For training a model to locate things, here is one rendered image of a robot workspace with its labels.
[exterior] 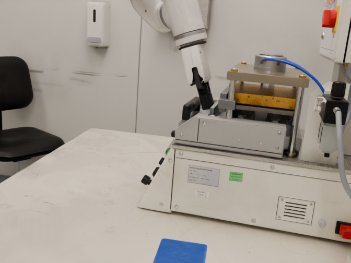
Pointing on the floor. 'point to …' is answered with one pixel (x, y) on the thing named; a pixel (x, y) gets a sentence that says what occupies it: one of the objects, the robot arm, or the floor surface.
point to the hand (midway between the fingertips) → (207, 101)
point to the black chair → (6, 62)
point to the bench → (125, 212)
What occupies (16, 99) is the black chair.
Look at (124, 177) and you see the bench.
